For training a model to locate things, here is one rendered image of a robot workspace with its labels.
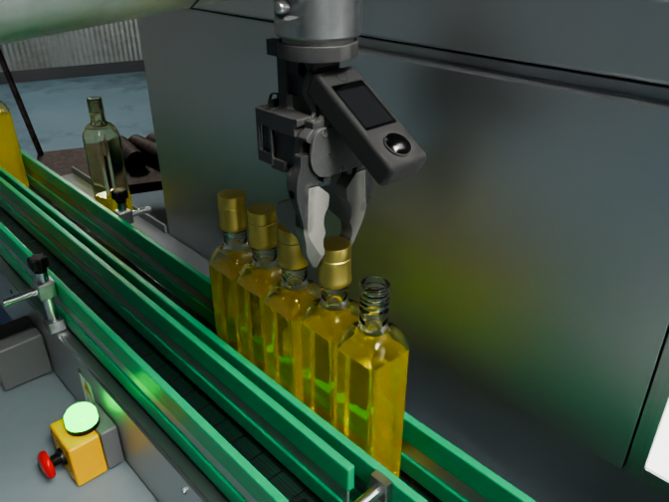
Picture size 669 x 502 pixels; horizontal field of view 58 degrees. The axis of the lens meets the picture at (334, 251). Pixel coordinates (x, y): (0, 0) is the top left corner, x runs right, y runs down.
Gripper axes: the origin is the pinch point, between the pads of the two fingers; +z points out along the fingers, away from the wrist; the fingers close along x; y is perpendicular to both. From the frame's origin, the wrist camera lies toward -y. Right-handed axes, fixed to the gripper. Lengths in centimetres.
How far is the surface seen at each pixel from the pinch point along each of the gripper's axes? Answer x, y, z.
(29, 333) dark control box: 18, 57, 32
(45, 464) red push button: 26, 29, 35
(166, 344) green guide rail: 6.5, 28.5, 24.2
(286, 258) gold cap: 2.1, 5.2, 2.2
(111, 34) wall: -251, 628, 75
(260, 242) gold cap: 1.6, 10.6, 2.6
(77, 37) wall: -217, 638, 76
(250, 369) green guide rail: 4.5, 10.3, 18.8
